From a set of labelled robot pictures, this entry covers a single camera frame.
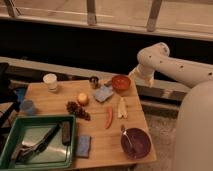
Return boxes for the black chair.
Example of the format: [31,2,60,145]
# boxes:
[0,63,26,134]

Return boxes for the blue plastic cup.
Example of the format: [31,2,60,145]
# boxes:
[20,100,36,116]

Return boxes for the peeled banana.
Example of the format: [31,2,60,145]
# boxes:
[118,97,128,118]

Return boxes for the yellow red apple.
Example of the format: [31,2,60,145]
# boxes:
[77,93,89,106]

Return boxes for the white paper cup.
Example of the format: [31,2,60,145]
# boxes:
[43,73,58,92]

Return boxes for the black tongs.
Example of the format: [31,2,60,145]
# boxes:
[10,124,60,163]

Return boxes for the red bowl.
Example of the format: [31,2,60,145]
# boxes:
[112,75,131,91]

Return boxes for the green plastic tray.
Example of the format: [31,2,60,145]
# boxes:
[0,115,76,171]

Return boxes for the small metal cup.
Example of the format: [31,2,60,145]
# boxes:
[89,76,99,89]

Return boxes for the metal spoon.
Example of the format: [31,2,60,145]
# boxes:
[121,124,134,155]

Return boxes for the dark grape bunch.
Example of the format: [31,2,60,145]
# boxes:
[66,101,90,121]

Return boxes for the dark purple bowl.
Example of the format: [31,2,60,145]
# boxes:
[121,128,151,159]

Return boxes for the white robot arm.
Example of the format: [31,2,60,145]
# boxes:
[129,42,213,171]

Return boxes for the dark brush block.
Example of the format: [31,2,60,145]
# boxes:
[62,121,71,145]

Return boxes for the red chili pepper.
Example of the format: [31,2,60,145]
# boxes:
[105,107,113,129]

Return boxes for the blue sponge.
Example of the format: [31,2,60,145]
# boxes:
[76,135,91,158]

